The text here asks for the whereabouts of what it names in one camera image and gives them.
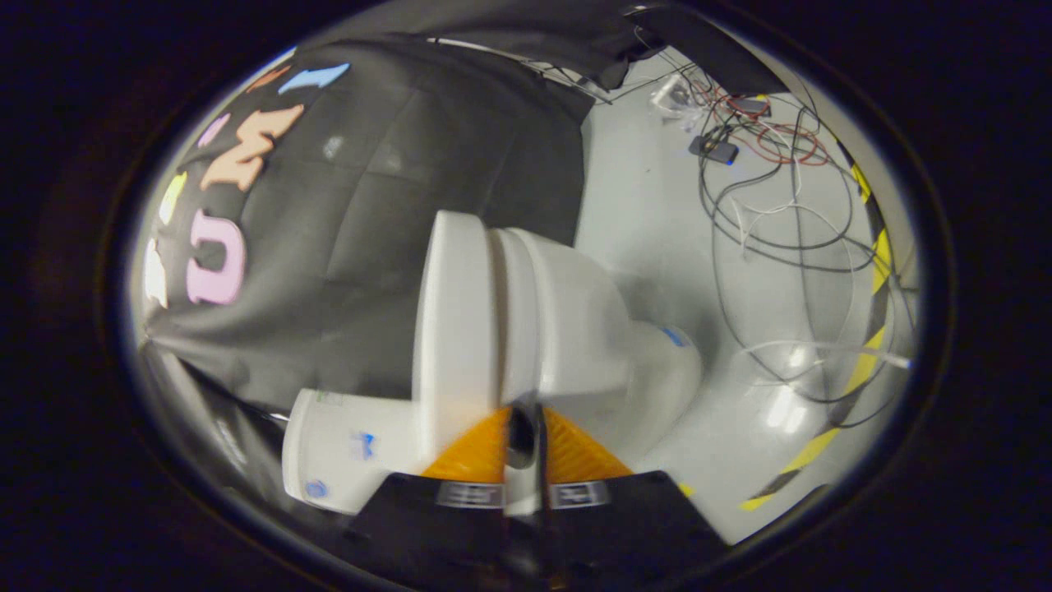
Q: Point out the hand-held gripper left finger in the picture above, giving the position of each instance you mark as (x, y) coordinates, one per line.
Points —
(477, 526)

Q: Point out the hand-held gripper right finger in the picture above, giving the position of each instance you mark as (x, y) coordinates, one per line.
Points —
(575, 526)

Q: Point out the white toilet lid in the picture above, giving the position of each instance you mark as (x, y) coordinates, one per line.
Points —
(456, 329)

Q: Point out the white toilet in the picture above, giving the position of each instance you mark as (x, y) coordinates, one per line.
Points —
(575, 329)

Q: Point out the yellow and black floor tape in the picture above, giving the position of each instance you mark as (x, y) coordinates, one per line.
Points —
(863, 370)

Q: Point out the black backdrop cloth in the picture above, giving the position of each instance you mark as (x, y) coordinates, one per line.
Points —
(411, 189)

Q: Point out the small black electronic device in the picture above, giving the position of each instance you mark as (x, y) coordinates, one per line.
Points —
(713, 150)

